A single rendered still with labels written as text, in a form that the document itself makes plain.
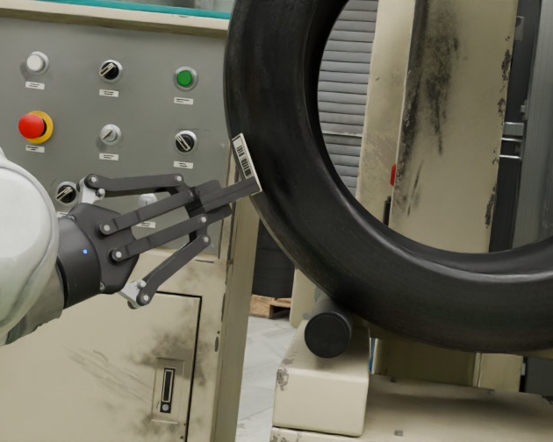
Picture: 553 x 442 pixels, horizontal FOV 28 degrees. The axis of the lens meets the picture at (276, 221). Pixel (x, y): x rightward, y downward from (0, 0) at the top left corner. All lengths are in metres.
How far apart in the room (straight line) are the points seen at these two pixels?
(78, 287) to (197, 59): 0.86
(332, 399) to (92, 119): 0.84
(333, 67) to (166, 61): 9.11
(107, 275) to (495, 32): 0.67
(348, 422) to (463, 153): 0.47
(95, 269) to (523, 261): 0.59
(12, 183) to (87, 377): 1.07
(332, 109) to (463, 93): 9.39
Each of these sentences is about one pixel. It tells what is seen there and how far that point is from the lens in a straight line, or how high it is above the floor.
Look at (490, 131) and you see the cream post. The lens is 1.43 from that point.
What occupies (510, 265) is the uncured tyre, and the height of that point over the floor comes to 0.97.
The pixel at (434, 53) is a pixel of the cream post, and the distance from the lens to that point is 1.43.
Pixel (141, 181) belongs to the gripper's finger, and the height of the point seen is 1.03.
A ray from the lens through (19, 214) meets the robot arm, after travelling 0.70.
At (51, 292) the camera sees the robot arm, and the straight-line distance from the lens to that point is 0.91.
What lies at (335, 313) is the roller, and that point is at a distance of 1.07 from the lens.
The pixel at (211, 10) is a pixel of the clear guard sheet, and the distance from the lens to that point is 1.73.
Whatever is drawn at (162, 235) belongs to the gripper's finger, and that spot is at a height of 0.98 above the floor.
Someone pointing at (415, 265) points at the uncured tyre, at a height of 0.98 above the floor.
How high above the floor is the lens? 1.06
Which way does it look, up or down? 3 degrees down
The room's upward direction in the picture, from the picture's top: 6 degrees clockwise
